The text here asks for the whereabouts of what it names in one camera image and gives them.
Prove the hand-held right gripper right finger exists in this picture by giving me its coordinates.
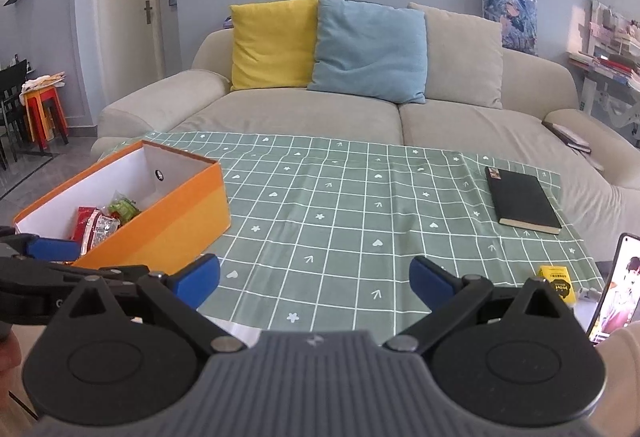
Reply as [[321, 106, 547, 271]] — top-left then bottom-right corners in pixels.
[[382, 255, 577, 352]]

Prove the red stool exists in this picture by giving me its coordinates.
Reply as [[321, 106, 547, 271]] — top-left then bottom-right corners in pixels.
[[27, 88, 70, 151]]

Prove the black chair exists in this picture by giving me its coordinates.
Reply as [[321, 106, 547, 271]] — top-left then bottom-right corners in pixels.
[[0, 60, 29, 168]]

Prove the beige sofa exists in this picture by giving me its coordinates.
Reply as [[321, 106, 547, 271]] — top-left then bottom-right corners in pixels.
[[90, 0, 640, 192]]

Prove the green bread packet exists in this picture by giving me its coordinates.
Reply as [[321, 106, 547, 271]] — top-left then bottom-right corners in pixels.
[[107, 196, 142, 224]]

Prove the light blue pillow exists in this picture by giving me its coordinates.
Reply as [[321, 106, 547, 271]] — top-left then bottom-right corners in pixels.
[[306, 0, 429, 104]]

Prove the pile of white cloth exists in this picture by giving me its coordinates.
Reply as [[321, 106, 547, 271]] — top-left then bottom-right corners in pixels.
[[20, 73, 66, 96]]

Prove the black notebook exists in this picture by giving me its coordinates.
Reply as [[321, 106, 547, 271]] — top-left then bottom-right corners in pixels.
[[485, 166, 562, 235]]

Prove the orange stool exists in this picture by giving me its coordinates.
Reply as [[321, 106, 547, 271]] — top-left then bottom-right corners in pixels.
[[21, 90, 53, 144]]

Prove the orange cardboard box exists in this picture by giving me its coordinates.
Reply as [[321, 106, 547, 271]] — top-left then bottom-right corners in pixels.
[[13, 140, 232, 270]]

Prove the red and silver snack packet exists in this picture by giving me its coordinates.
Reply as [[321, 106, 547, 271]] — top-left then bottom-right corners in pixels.
[[71, 206, 122, 260]]

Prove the green checked tablecloth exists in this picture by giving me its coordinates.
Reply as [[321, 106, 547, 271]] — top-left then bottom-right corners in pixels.
[[97, 131, 606, 336]]

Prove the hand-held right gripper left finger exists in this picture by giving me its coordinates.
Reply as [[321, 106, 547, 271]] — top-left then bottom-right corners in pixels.
[[47, 252, 248, 353]]

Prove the pile of books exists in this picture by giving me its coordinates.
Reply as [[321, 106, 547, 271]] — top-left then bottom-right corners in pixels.
[[567, 51, 640, 91]]

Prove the yellow pillow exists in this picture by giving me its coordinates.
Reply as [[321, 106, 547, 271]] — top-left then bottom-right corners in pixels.
[[229, 0, 320, 92]]

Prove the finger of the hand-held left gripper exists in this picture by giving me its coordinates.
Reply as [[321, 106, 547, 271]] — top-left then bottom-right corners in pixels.
[[47, 262, 168, 289], [0, 226, 82, 264]]

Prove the smartphone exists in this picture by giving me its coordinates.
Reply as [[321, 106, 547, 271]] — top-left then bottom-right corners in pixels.
[[586, 232, 640, 348]]

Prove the printed figure pillow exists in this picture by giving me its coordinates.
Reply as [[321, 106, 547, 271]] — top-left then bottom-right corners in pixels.
[[480, 0, 539, 56]]

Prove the person's beige clothing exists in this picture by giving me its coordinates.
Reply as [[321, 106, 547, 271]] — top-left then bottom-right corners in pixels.
[[590, 322, 640, 437]]

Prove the small yellow box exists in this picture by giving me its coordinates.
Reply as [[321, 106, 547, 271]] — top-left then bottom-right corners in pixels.
[[537, 265, 577, 306]]

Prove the beige pillow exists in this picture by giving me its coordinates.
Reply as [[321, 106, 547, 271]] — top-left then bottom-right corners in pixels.
[[407, 2, 505, 110]]

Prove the dark book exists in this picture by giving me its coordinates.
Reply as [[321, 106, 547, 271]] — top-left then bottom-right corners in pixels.
[[542, 120, 593, 154]]

